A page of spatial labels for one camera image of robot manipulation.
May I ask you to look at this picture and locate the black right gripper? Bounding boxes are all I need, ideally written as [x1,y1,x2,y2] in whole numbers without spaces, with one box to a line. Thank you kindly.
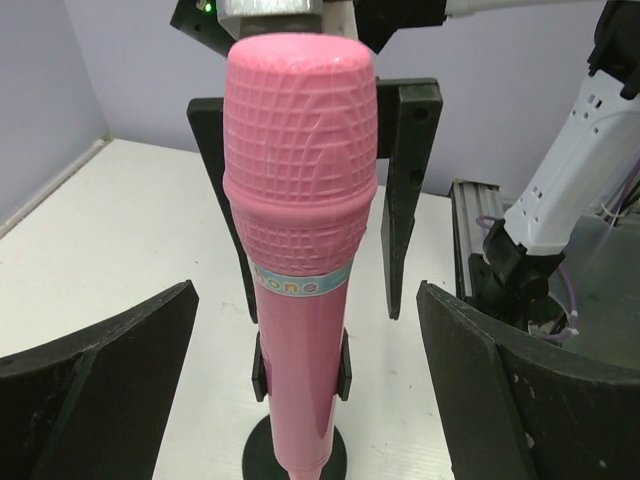
[170,0,235,55]

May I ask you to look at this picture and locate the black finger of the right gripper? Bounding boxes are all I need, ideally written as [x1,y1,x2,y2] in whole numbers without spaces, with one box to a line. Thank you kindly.
[377,78,443,320]
[187,98,258,323]

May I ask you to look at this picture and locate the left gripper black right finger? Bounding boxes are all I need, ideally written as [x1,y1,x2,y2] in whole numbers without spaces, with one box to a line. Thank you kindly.
[417,282,639,479]

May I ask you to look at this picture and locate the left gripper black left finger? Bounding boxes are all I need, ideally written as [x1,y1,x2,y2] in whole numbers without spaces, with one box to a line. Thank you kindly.
[1,281,199,479]

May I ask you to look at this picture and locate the pink toy microphone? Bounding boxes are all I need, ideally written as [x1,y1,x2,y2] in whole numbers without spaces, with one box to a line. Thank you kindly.
[221,33,379,480]

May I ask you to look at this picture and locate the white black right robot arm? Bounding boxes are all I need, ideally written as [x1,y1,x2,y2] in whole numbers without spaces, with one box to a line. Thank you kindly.
[170,1,639,326]

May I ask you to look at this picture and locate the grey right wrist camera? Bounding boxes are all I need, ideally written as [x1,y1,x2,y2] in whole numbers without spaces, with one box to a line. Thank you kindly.
[216,0,323,40]

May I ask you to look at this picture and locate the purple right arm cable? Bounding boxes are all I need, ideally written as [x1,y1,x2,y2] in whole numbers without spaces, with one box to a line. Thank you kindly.
[474,169,640,344]

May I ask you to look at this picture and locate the aluminium rail right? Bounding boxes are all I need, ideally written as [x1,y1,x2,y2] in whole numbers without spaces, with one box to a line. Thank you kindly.
[449,180,513,299]

